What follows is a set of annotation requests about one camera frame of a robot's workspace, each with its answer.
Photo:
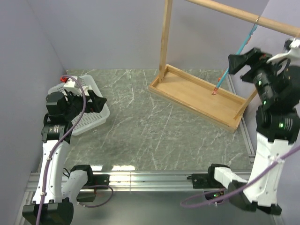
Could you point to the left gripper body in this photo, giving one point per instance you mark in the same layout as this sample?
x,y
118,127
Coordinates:
x,y
75,105

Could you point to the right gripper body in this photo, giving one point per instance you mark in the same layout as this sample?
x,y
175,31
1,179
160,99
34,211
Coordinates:
x,y
260,72

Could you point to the blue wire hanger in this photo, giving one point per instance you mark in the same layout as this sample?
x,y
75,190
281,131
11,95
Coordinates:
x,y
245,42

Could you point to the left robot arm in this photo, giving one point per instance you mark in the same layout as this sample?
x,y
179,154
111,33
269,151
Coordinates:
x,y
53,202

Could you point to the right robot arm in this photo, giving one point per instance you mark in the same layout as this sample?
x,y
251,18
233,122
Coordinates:
x,y
278,85

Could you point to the white plastic basket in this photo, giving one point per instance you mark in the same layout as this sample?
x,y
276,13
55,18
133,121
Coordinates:
x,y
64,101

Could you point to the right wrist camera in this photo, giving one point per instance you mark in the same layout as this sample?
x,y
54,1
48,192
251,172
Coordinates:
x,y
291,51

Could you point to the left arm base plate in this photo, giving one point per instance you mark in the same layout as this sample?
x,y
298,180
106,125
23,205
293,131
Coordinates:
x,y
99,181

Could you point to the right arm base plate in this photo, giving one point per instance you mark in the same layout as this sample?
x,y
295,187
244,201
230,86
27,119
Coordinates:
x,y
203,181

